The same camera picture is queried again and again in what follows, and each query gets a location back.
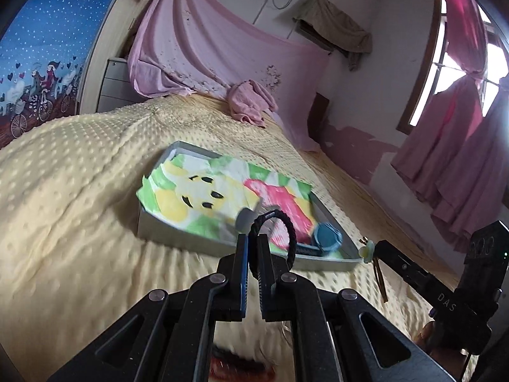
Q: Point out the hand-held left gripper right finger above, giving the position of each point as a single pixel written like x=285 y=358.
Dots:
x=262 y=274

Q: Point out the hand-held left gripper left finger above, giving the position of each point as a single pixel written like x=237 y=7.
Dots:
x=243 y=270

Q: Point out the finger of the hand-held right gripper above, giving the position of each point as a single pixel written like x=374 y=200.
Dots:
x=401 y=264

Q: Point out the flower hair clip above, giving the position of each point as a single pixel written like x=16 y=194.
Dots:
x=366 y=250

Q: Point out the grey metal tray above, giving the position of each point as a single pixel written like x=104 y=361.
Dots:
x=159 y=230

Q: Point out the person's right hand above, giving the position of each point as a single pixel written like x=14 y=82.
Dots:
x=441 y=356

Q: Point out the blue wrist watch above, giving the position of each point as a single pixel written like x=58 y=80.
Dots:
x=326 y=236

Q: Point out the pink curtain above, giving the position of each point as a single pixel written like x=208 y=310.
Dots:
x=457 y=159

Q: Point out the window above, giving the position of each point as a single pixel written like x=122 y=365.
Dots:
x=421 y=99

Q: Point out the pink towel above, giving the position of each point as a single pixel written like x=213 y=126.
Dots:
x=250 y=103

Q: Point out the dark brown board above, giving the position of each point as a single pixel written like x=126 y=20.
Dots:
x=318 y=115

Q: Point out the yellow dotted blanket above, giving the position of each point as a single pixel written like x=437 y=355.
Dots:
x=79 y=207

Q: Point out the grey drawer cabinet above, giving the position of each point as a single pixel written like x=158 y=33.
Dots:
x=115 y=87

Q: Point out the pink hanging sheet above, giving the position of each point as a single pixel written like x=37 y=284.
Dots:
x=218 y=47

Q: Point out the brown cloth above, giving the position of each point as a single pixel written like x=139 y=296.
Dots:
x=334 y=20

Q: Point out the blue printed wardrobe cover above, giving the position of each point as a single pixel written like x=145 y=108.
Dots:
x=51 y=28

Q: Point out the wooden wall shelf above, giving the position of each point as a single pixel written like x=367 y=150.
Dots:
x=314 y=34

